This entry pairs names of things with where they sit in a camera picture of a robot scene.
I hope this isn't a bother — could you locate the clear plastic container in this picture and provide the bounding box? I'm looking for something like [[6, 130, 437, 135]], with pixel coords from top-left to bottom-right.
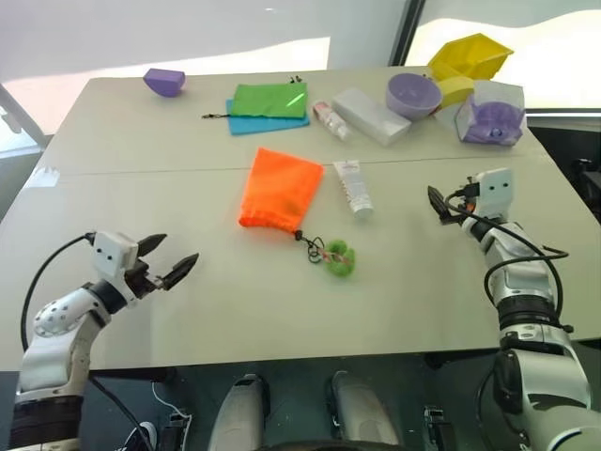
[[454, 79, 527, 149]]

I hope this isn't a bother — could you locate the small yellow plastic bin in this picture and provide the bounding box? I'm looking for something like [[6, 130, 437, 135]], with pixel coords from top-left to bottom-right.
[[434, 74, 477, 108]]

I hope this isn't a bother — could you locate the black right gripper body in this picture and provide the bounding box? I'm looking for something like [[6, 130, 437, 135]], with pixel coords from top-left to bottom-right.
[[453, 175, 481, 221]]

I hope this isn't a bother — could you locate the thin white cable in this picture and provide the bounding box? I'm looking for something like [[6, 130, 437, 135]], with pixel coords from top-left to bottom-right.
[[150, 381, 194, 425]]

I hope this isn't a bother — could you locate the clear bag of purple gloves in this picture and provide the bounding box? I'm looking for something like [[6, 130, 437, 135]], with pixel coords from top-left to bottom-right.
[[462, 102, 525, 145]]

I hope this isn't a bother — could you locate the white rectangular box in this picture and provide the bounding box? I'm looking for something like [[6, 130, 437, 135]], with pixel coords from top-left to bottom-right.
[[331, 87, 412, 149]]

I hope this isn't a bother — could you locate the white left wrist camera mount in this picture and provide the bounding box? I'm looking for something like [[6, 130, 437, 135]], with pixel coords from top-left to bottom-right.
[[91, 230, 141, 286]]

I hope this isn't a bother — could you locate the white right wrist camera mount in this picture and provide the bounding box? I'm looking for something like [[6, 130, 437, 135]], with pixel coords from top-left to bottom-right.
[[472, 167, 514, 220]]

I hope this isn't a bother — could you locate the purple plastic bowl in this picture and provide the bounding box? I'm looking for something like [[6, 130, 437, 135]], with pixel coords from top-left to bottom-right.
[[386, 72, 443, 119]]

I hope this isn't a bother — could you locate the dark window post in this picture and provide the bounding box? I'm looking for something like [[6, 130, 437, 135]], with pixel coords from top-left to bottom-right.
[[387, 0, 427, 68]]

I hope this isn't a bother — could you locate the orange drawstring bag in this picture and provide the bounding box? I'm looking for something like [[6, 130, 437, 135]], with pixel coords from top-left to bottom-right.
[[237, 147, 326, 241]]

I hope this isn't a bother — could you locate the large yellow plastic bin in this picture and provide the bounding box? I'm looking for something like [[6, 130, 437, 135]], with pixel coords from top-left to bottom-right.
[[425, 32, 516, 84]]

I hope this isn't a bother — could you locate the white cream tube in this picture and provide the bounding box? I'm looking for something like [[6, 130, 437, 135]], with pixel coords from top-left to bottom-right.
[[332, 159, 376, 220]]

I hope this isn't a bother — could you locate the black object beside table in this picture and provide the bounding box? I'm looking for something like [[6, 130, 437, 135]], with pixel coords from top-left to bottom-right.
[[570, 158, 601, 212]]

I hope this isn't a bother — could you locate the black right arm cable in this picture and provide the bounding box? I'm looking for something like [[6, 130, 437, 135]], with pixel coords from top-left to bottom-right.
[[444, 187, 572, 333]]

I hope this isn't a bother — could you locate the small clear pink-capped bottle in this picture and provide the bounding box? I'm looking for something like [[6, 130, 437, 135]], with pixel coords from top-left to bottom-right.
[[312, 100, 354, 143]]

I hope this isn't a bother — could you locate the green plush keychain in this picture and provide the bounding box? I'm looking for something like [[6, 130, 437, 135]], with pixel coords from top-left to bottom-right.
[[305, 237, 358, 280]]

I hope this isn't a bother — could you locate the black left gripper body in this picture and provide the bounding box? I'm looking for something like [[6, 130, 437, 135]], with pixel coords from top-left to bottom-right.
[[122, 260, 165, 301]]

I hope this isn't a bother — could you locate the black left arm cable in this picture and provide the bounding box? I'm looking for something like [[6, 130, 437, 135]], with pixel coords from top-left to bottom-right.
[[19, 233, 98, 354]]

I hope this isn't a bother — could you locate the black and white shoe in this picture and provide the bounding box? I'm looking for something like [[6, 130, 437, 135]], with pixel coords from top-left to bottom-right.
[[121, 420, 159, 451]]

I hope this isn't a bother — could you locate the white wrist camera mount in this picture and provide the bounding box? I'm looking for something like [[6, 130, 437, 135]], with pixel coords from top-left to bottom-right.
[[91, 230, 141, 286], [472, 167, 514, 220]]

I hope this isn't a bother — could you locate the grey rounded shape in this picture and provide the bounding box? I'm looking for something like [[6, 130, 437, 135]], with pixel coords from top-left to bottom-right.
[[327, 369, 401, 447], [207, 373, 272, 451]]

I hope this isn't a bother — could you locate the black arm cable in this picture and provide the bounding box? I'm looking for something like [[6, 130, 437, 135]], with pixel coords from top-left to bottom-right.
[[444, 187, 572, 333], [19, 233, 98, 354]]

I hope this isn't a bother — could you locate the blue pouch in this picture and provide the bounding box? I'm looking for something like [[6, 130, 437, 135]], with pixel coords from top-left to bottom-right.
[[201, 98, 312, 137]]

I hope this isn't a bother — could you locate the green pouch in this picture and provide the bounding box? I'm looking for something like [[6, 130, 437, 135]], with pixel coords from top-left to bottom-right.
[[233, 74, 310, 119]]

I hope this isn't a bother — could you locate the purple block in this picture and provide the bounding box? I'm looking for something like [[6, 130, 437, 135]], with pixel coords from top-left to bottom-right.
[[142, 68, 188, 100]]

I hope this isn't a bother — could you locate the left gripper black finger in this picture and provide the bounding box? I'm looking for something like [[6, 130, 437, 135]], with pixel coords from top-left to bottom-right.
[[161, 252, 201, 292], [136, 233, 169, 259]]

